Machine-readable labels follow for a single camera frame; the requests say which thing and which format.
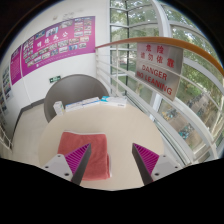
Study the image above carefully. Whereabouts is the pink terry towel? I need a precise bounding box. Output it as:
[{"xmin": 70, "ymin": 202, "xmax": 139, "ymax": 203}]
[{"xmin": 57, "ymin": 130, "xmax": 112, "ymax": 182}]

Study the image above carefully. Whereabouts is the wall photo display panel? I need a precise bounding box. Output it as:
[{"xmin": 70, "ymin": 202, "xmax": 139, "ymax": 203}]
[{"xmin": 1, "ymin": 64, "xmax": 13, "ymax": 102}]

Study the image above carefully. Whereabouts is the white railing with orange handrail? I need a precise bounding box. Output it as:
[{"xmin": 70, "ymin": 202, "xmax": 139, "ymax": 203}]
[{"xmin": 94, "ymin": 36, "xmax": 224, "ymax": 162}]

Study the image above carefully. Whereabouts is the green exit sign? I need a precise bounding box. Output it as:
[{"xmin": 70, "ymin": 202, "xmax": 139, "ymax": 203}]
[{"xmin": 48, "ymin": 75, "xmax": 62, "ymax": 84}]

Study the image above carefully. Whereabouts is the narrow magenta text poster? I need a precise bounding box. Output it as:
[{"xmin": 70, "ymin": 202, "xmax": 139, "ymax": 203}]
[{"xmin": 9, "ymin": 44, "xmax": 23, "ymax": 86}]

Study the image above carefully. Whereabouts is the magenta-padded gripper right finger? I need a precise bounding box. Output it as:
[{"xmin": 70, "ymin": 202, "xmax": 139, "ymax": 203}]
[{"xmin": 131, "ymin": 143, "xmax": 183, "ymax": 186}]

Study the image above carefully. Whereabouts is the grey round-backed chair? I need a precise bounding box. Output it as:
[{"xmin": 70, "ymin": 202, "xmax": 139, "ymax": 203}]
[{"xmin": 43, "ymin": 73, "xmax": 110, "ymax": 124}]

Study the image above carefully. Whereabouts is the flat white and blue box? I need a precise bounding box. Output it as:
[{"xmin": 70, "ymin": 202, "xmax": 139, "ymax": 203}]
[{"xmin": 99, "ymin": 95, "xmax": 128, "ymax": 109}]

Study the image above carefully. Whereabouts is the small upright white box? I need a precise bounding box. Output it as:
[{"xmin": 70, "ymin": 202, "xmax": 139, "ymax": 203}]
[{"xmin": 53, "ymin": 100, "xmax": 65, "ymax": 117}]

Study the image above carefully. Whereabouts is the large magenta photo poster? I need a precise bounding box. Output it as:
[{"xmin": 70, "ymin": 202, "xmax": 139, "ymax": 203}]
[{"xmin": 20, "ymin": 15, "xmax": 97, "ymax": 78}]

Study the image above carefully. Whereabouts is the white-framed glass window wall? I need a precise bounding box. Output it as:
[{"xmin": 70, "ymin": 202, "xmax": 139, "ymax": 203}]
[{"xmin": 109, "ymin": 0, "xmax": 224, "ymax": 158}]

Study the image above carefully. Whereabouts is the metal red-lettered warning sign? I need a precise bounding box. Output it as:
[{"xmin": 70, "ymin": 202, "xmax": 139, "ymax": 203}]
[{"xmin": 134, "ymin": 42, "xmax": 185, "ymax": 102}]

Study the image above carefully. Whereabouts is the long flat white box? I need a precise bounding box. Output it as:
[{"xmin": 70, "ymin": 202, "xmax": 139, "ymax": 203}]
[{"xmin": 64, "ymin": 96, "xmax": 102, "ymax": 113}]

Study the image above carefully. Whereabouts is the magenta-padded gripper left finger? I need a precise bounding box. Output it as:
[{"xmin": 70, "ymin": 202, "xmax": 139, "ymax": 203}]
[{"xmin": 42, "ymin": 143, "xmax": 92, "ymax": 186}]

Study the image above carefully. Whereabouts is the white stair railing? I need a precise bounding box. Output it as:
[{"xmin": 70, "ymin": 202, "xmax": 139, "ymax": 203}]
[{"xmin": 0, "ymin": 125, "xmax": 13, "ymax": 150}]

